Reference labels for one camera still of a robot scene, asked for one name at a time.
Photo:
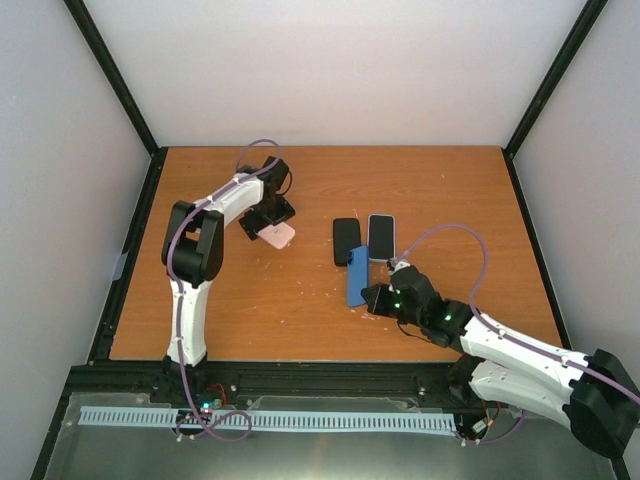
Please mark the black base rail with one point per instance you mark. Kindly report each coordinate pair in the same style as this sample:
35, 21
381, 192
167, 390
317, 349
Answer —
425, 385

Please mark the light blue cable duct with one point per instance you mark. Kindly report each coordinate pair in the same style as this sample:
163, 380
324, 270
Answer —
273, 421

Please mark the pink phone case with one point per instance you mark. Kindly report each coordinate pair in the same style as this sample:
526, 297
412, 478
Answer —
279, 236

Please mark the right black frame post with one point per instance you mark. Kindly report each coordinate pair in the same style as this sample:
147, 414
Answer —
571, 45

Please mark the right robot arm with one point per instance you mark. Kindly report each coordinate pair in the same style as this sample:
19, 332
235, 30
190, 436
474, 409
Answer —
592, 395

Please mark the black frame post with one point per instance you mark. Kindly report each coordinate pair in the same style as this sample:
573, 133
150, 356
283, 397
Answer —
101, 53
571, 45

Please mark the black phone case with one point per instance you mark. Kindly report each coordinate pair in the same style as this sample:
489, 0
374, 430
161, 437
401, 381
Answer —
346, 237

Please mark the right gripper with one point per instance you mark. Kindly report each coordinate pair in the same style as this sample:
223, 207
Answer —
375, 305

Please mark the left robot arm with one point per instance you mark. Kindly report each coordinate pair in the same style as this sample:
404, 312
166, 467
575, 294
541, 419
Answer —
193, 249

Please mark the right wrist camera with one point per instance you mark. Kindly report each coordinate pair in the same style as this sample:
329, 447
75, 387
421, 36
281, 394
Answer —
397, 263

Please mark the left black frame post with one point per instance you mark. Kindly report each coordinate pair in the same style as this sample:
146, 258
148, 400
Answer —
101, 53

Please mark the light blue phone case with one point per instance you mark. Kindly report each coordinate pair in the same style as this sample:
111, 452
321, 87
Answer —
369, 240

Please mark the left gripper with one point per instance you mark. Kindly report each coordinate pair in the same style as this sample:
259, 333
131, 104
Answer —
252, 225

